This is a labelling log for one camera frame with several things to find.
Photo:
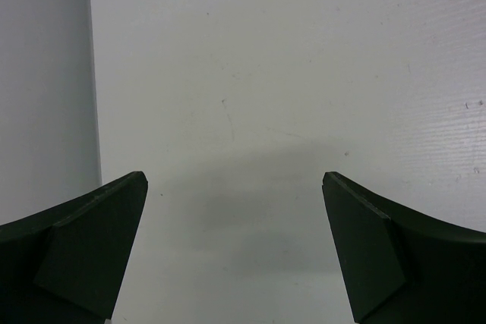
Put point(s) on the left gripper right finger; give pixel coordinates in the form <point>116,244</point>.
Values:
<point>400,265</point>

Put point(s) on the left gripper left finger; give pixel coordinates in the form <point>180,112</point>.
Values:
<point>66,264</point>

